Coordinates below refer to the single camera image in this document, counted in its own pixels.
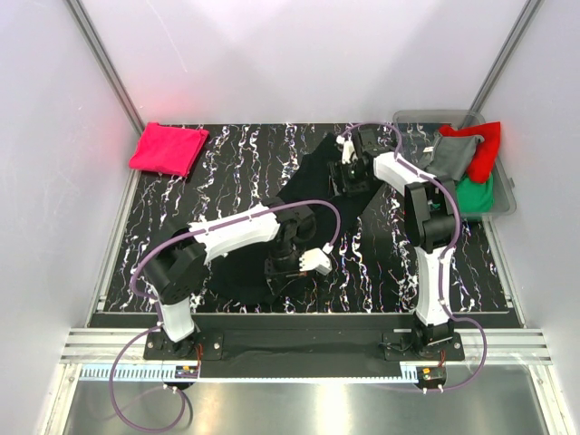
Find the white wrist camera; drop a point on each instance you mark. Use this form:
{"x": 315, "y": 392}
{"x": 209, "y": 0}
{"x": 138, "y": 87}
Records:
{"x": 348, "y": 150}
{"x": 315, "y": 260}

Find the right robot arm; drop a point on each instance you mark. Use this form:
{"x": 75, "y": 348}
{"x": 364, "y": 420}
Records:
{"x": 431, "y": 224}

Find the aluminium corner post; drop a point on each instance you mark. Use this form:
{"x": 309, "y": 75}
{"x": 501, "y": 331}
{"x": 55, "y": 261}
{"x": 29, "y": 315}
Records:
{"x": 514, "y": 37}
{"x": 99, "y": 52}

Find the aluminium frame rail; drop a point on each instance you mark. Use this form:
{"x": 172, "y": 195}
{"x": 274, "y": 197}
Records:
{"x": 501, "y": 346}

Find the pink folded t-shirt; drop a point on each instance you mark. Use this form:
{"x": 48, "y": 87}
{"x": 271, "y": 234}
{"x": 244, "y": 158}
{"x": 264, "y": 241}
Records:
{"x": 168, "y": 150}

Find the grey t-shirt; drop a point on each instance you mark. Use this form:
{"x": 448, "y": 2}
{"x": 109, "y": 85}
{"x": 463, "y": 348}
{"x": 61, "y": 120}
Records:
{"x": 449, "y": 156}

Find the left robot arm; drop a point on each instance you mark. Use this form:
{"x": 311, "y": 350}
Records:
{"x": 175, "y": 266}

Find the black t-shirt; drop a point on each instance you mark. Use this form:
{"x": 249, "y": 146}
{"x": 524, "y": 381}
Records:
{"x": 318, "y": 216}

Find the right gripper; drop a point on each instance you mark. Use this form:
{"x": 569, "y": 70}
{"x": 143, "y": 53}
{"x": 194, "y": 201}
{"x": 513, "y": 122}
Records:
{"x": 336, "y": 169}

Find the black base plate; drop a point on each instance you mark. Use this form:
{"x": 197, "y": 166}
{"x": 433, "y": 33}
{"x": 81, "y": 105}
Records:
{"x": 251, "y": 366}

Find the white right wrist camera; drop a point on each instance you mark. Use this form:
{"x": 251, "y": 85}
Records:
{"x": 348, "y": 150}

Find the red t-shirt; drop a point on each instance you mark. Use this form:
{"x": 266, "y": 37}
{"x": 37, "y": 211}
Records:
{"x": 486, "y": 152}

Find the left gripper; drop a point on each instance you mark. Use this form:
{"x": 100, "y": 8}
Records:
{"x": 277, "y": 279}

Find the left aluminium corner post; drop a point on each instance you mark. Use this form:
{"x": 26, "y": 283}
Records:
{"x": 99, "y": 52}

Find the right aluminium corner post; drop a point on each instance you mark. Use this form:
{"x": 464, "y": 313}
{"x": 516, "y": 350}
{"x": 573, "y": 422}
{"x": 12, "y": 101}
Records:
{"x": 514, "y": 37}

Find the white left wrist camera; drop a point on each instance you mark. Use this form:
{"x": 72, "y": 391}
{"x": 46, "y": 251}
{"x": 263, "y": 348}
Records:
{"x": 315, "y": 260}

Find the clear plastic bin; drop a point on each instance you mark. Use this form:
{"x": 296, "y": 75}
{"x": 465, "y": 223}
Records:
{"x": 420, "y": 130}

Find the green t-shirt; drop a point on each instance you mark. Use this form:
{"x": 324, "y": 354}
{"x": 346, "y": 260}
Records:
{"x": 474, "y": 197}

